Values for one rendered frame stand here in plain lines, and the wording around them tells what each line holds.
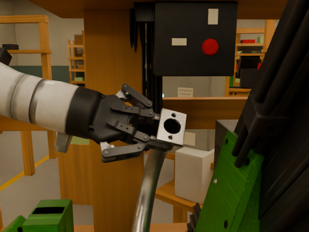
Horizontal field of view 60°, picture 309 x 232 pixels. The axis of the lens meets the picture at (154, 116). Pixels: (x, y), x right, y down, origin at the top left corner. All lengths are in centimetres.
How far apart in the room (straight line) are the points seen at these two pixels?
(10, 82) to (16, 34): 1207
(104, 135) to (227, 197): 19
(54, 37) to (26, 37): 120
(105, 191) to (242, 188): 47
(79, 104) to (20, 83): 9
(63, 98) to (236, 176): 26
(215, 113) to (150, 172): 38
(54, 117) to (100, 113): 6
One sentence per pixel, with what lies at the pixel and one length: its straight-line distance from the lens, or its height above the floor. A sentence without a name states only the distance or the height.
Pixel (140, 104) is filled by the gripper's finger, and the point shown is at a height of 131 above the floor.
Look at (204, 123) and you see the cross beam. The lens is 80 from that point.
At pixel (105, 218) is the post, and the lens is 80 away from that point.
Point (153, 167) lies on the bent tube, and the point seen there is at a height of 120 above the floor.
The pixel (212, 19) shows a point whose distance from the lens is 59.
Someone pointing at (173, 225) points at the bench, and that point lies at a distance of 91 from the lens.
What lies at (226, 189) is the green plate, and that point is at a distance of 40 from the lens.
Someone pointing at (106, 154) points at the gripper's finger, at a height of 125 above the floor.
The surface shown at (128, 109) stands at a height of 131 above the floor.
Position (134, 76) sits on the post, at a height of 134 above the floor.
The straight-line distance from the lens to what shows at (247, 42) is 990.
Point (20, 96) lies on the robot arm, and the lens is 41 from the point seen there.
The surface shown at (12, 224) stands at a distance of 47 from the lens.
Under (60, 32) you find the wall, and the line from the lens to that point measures 1155.
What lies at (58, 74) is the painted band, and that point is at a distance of 1160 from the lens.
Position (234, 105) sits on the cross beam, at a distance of 81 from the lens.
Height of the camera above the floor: 138
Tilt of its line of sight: 11 degrees down
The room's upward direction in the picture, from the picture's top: straight up
